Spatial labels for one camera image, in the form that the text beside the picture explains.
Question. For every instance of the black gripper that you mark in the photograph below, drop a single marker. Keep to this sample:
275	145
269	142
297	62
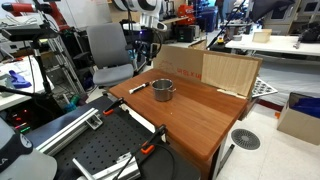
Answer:
146	45

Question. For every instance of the black and white marker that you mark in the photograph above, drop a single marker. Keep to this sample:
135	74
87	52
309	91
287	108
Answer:
139	88

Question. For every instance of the red robot arm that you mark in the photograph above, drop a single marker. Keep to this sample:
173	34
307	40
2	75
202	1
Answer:
30	8

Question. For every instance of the small stainless steel pot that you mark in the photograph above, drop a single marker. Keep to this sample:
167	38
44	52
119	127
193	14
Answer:
163	91

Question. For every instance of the grey metal desk leg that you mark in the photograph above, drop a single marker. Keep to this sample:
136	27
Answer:
226	160

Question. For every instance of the grey office chair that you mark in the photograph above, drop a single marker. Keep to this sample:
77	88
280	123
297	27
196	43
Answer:
110	53

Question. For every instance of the orange robot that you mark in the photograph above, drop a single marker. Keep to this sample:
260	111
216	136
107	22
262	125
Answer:
186	13

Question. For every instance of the orange and black bar clamp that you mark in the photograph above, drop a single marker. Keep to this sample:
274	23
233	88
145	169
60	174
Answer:
113	106
148	146

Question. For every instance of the cardboard box on table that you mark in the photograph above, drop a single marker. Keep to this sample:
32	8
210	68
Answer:
230	71

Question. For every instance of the black perforated breadboard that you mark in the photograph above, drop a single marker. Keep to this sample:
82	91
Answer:
100	143

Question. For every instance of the light wooden box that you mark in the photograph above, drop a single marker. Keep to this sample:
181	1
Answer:
262	35

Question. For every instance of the white perforated tray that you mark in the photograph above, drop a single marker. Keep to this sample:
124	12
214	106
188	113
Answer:
263	88

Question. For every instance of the white long table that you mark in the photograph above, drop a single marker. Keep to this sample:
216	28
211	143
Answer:
276	45

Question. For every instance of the blue cloth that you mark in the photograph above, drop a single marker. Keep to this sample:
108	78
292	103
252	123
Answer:
18	80

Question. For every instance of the round metal floor drain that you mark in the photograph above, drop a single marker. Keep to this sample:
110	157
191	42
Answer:
245	139

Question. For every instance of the white side table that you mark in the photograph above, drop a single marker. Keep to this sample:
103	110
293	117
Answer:
16	96

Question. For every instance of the open cardboard box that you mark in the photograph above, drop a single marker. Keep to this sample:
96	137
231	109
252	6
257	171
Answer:
296	126

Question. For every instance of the metal shelf frame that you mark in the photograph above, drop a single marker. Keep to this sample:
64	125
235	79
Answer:
65	63

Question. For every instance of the black camera stand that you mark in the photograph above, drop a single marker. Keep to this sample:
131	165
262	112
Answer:
41	70

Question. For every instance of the aluminium extrusion rail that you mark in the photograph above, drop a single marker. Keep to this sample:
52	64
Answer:
66	130
110	171

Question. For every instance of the black stereo camera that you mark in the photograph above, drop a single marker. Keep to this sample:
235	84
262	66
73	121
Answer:
30	33

